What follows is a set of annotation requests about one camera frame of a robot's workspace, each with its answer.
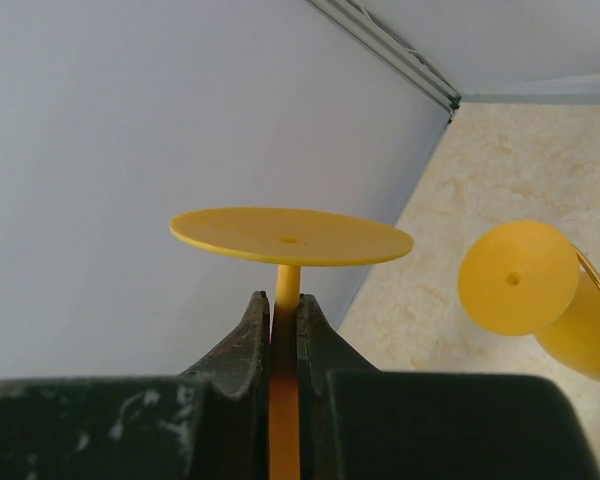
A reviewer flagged yellow wine glass hung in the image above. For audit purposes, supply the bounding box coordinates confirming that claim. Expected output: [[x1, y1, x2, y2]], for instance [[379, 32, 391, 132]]
[[457, 220, 600, 382]]

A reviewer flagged gold wire wine glass rack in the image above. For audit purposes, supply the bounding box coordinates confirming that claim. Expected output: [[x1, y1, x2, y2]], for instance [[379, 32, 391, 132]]
[[573, 246, 600, 292]]

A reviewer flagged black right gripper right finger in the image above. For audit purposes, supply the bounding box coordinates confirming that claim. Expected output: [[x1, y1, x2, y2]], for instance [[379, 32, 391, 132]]
[[297, 295, 600, 479]]

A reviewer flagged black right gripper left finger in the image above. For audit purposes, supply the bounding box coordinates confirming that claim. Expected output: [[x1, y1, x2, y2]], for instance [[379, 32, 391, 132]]
[[0, 292, 270, 479]]

